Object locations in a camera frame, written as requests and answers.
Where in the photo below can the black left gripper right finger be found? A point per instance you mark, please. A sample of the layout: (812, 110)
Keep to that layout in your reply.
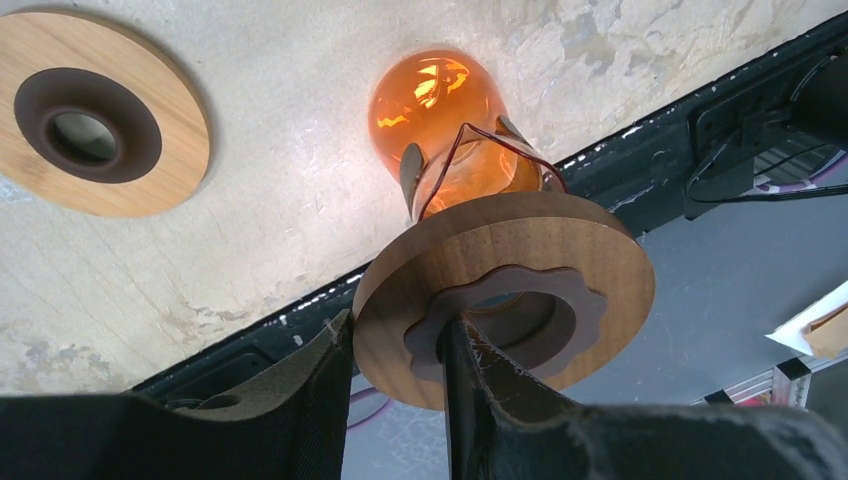
(504, 423)

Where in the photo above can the orange glass carafe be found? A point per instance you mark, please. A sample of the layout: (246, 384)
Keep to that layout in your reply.
(439, 125)

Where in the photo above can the light bamboo dripper stand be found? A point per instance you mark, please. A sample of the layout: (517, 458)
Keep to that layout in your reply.
(97, 119)

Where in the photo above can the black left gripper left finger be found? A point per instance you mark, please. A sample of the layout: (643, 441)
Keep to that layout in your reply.
(286, 422)

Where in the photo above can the dark walnut dripper stand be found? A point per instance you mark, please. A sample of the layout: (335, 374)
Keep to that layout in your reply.
(554, 281)

